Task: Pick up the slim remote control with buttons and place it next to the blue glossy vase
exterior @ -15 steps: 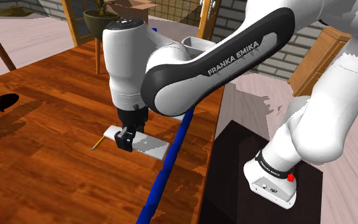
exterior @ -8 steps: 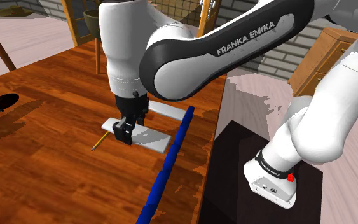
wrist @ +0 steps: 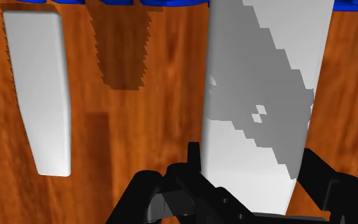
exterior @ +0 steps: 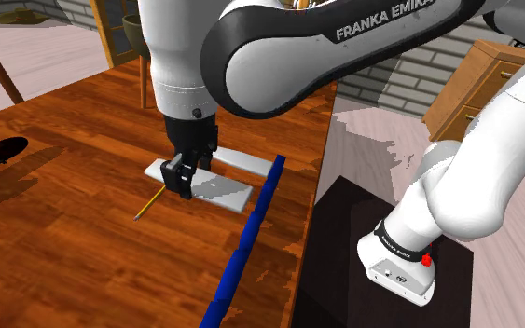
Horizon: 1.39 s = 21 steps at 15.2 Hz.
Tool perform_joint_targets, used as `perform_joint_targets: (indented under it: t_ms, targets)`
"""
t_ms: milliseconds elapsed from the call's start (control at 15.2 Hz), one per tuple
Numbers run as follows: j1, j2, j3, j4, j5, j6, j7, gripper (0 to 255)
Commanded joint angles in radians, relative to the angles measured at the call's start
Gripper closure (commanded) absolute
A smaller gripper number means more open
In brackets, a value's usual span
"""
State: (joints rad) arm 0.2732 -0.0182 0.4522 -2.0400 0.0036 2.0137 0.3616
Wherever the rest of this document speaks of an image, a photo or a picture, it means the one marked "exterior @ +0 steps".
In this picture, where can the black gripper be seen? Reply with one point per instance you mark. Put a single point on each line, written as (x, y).
(191, 134)

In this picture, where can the dark green chair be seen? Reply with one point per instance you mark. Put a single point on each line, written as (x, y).
(134, 32)

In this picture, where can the yellow pencil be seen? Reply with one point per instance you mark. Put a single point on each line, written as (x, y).
(149, 205)

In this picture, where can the light wooden chest of drawers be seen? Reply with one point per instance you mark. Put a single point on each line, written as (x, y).
(471, 86)

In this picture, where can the large grey flat slab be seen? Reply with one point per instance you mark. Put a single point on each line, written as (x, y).
(219, 193)

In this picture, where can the dark robot stand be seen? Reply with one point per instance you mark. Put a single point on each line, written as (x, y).
(334, 254)

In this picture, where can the wooden framed door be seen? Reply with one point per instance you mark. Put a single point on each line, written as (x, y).
(107, 38)

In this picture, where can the small grey flat slab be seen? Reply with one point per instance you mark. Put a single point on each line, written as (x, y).
(244, 161)

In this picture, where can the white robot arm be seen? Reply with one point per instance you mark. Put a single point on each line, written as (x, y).
(480, 150)

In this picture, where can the olive green hat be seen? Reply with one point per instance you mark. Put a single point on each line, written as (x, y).
(22, 17)

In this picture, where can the brown wooden table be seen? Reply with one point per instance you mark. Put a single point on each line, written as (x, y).
(84, 254)

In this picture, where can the long blue rod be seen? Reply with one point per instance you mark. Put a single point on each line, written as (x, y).
(249, 234)

